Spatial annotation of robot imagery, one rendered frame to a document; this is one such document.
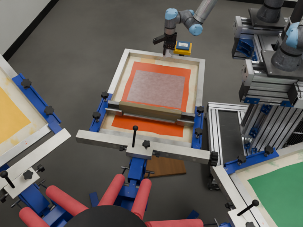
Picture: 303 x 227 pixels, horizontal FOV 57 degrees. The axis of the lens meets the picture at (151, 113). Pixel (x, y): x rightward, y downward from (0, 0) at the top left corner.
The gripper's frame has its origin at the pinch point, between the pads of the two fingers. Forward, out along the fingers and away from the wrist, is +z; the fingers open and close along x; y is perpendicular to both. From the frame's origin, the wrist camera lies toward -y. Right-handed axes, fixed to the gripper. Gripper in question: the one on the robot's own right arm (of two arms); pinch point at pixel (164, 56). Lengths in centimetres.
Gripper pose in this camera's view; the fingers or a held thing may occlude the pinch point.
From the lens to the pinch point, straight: 203.9
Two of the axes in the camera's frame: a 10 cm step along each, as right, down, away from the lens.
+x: 1.7, -7.3, 6.6
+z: -0.4, 6.6, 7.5
